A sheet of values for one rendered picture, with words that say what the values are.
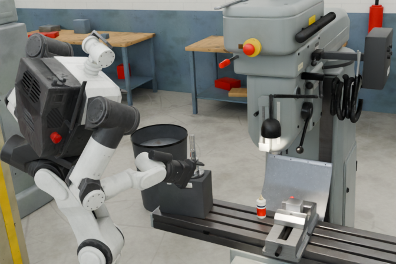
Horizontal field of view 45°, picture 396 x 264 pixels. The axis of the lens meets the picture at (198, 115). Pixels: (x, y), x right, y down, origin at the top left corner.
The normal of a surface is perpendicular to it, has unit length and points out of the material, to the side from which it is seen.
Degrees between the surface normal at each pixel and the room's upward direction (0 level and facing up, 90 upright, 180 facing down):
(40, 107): 77
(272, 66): 90
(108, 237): 62
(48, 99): 111
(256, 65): 90
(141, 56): 90
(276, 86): 90
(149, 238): 0
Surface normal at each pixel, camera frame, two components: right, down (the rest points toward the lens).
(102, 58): 0.63, 0.54
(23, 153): -0.25, 0.35
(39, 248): -0.06, -0.94
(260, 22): -0.46, 0.33
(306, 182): -0.44, -0.14
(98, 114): -0.62, -0.22
